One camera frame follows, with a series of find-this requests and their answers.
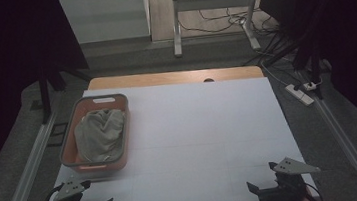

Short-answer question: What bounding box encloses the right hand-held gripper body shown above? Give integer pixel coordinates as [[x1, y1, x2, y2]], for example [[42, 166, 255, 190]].
[[253, 153, 325, 201]]

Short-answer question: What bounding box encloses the orange plastic basket grey rim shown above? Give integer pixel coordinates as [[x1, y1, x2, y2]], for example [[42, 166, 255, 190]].
[[53, 92, 136, 177]]

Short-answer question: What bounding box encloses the grey cloth garment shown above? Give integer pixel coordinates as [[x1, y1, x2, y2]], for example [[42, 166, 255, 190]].
[[71, 106, 130, 165]]

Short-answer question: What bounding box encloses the black floor plate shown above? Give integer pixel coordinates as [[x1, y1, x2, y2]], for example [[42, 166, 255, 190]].
[[45, 121, 71, 148]]

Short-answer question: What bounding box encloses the white power strip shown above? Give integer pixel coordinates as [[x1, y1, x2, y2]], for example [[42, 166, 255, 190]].
[[284, 81, 316, 109]]

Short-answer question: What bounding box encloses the black stand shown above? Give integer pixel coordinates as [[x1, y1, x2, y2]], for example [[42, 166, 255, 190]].
[[259, 31, 326, 106], [35, 61, 97, 125]]

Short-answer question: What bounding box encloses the black curtain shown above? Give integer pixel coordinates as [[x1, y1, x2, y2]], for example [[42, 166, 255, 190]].
[[0, 0, 103, 194], [258, 0, 357, 163]]

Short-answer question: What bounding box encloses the white cabinet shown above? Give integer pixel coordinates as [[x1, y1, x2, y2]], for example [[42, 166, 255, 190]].
[[57, 0, 154, 47]]

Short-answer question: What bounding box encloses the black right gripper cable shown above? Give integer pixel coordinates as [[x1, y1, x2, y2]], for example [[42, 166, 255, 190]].
[[304, 180, 323, 201]]

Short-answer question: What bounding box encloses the aluminium rail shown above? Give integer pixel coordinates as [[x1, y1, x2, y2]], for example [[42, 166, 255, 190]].
[[0, 104, 71, 201], [297, 65, 357, 201]]

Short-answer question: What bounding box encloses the white cable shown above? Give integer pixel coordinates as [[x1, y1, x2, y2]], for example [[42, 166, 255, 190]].
[[260, 57, 300, 90]]

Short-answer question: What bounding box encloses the tangle of black floor cables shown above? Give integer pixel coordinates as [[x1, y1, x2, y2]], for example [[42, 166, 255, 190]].
[[175, 0, 283, 48]]

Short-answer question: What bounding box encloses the white metal desk frame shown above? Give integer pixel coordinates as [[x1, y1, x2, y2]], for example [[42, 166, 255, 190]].
[[168, 0, 273, 60]]

